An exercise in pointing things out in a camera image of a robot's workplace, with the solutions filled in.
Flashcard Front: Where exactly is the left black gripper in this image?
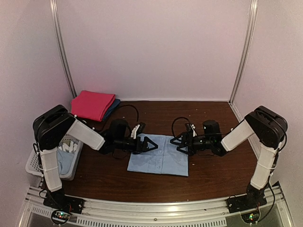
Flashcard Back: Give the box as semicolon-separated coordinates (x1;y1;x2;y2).
115;137;158;155

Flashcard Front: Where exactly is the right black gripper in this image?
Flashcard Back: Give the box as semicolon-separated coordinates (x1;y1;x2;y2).
171;132;214;156

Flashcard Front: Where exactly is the light blue shirt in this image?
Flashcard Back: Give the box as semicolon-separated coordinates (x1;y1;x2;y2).
127;134;188;176

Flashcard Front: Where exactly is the blue printed garment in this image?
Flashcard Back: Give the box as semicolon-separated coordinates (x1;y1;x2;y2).
57;139;80;179

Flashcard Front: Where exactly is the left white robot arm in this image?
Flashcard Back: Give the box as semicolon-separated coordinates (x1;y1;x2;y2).
33;105;158;210

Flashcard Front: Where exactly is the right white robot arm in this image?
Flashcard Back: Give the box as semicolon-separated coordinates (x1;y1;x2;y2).
170;105;288;209

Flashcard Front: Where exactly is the white plastic laundry basket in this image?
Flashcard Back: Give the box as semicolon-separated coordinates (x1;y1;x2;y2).
25;135;83;181

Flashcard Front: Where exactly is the folded dark blue cloth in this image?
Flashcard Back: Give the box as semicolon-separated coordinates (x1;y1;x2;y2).
102;98;121;122

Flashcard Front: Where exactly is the folded pink cloth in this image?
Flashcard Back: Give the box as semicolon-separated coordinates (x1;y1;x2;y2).
71;90;116;122

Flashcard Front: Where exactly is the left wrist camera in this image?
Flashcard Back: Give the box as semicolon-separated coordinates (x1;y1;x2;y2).
131;122;146;139

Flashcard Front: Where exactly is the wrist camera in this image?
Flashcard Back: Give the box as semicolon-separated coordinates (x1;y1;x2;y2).
131;122;146;139
185;122;197;137

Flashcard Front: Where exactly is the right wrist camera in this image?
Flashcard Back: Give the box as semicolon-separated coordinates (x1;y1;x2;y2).
185;122;197;137

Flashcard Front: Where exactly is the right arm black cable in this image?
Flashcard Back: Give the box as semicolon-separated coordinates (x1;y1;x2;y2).
171;117;190;140

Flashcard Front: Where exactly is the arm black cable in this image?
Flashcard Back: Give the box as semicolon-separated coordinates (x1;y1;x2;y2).
101;104;140;133
171;117;190;140

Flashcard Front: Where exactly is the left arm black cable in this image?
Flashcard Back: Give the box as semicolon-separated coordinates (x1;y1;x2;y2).
101;104;140;133

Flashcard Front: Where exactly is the aluminium front rail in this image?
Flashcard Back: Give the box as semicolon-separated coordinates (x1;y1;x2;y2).
17;186;294;227

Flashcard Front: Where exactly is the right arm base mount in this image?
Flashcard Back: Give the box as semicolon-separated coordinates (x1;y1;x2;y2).
226;184;267;213

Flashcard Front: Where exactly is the right aluminium corner post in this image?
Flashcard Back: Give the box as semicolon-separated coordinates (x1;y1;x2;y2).
229;0;258;105

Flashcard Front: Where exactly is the aluminium corner post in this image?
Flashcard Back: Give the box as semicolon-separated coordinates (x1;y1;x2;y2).
229;0;258;105
49;0;77;98

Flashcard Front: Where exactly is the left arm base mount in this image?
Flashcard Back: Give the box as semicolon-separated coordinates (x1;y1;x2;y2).
43;188;85;214

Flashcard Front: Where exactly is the left aluminium corner post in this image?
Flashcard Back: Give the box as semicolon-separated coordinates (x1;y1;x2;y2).
49;0;77;98

